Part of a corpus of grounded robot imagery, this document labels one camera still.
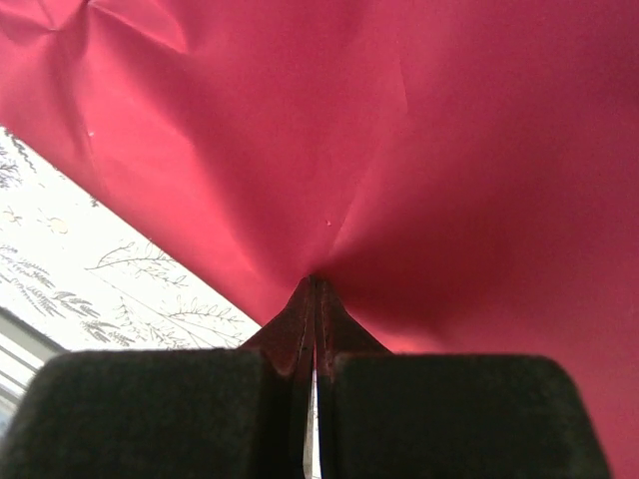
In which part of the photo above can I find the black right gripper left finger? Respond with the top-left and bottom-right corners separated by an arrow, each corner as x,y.
0,276 -> 317,479

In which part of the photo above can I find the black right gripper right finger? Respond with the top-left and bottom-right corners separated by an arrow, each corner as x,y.
317,277 -> 613,479

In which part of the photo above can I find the red wrapping paper sheet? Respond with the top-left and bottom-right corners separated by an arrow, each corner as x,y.
0,0 -> 639,479

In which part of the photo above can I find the floral patterned table mat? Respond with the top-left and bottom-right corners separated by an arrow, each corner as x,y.
0,127 -> 264,350

